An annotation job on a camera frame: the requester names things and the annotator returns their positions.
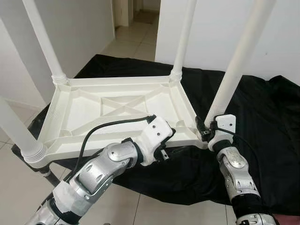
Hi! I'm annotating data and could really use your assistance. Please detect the white plastic table leg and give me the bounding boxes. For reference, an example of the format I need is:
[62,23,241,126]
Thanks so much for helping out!
[21,0,69,85]
[204,0,277,129]
[170,0,197,81]
[0,96,47,164]

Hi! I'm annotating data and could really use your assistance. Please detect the white plastic table top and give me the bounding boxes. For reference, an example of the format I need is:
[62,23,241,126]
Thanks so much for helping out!
[35,75,209,162]

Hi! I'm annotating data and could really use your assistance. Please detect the black fabric table cover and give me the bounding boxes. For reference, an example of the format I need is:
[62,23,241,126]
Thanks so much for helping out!
[12,54,300,217]

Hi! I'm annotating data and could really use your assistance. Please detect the black metal table leg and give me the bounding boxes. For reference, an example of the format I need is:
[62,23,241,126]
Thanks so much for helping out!
[42,169,62,186]

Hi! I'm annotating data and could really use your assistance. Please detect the pink plastic stool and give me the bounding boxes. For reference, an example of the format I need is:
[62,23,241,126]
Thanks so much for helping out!
[274,216,300,225]

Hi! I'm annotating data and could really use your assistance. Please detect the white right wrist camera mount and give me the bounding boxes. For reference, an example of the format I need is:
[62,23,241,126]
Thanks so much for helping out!
[209,114,236,151]

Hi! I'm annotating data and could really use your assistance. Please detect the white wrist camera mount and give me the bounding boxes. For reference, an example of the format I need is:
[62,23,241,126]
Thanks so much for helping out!
[209,114,236,151]
[136,116,177,166]

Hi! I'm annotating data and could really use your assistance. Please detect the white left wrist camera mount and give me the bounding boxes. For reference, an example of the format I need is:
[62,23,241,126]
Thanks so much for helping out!
[136,116,177,166]

